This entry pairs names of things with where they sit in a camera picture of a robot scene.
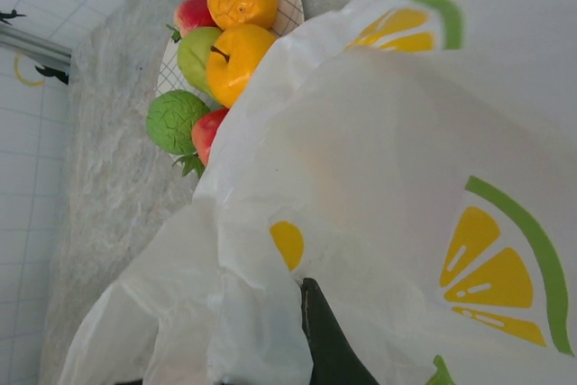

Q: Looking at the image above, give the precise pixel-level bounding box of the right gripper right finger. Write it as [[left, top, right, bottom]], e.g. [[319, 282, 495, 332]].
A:
[[299, 276, 382, 385]]

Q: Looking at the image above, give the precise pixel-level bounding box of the white lemon print plastic bag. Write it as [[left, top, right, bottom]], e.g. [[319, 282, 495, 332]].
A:
[[56, 0, 577, 385]]

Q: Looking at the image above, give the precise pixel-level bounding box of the wrinkled green round fruit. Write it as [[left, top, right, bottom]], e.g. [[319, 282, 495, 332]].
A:
[[145, 89, 212, 156]]

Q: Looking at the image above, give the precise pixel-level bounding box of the yellow toy apple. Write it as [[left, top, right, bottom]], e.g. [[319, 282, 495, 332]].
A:
[[206, 23, 279, 109]]

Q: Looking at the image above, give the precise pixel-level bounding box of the green toy pear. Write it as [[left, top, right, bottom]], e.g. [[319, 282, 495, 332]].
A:
[[176, 26, 224, 97]]

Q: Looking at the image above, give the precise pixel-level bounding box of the white grid pattern plate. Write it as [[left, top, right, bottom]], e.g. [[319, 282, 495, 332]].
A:
[[155, 0, 306, 160]]

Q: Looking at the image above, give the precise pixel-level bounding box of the dolphin yellow ring sticker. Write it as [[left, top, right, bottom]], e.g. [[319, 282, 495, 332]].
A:
[[13, 51, 70, 87]]

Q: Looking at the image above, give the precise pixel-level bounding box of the aluminium corner post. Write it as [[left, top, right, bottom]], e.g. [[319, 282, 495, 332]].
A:
[[0, 25, 73, 69]]

